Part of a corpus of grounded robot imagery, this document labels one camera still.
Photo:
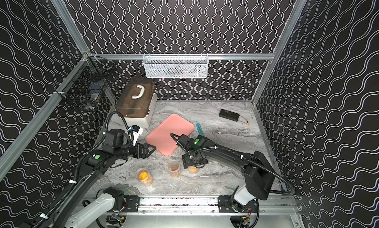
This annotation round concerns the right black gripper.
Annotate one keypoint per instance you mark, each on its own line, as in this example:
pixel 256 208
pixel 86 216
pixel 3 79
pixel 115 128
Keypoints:
pixel 186 163

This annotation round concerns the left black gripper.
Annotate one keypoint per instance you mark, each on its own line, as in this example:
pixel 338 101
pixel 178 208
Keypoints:
pixel 142 151

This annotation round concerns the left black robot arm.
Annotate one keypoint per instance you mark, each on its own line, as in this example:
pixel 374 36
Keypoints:
pixel 115 144

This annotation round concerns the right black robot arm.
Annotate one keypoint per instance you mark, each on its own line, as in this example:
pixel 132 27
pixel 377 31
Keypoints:
pixel 259 176

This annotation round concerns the clear jar brown cookies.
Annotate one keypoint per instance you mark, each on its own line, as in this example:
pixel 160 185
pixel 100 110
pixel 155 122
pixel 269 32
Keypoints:
pixel 174 169

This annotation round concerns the clear jar orange cookies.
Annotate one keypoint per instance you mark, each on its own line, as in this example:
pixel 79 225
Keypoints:
pixel 144 176

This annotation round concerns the pink plastic tray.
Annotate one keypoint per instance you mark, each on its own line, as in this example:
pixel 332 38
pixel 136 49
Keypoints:
pixel 160 136

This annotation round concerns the teal utility knife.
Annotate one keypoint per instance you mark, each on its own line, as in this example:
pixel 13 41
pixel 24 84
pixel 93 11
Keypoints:
pixel 199 129

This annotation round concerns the brown lid storage box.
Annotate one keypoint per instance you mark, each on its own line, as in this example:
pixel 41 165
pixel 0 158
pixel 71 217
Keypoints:
pixel 137 102

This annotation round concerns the black battery pack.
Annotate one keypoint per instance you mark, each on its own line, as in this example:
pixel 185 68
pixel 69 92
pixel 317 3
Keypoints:
pixel 226 114

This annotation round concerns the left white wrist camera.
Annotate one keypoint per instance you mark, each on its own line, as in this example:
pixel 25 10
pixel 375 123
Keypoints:
pixel 136 133

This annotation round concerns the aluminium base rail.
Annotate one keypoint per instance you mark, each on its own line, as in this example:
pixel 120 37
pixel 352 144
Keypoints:
pixel 214 205

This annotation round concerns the white wire basket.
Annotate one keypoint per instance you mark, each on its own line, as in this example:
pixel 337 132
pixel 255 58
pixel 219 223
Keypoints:
pixel 176 65

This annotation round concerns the black wire basket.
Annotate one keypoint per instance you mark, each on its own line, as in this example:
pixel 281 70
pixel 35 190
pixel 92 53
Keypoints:
pixel 89 85

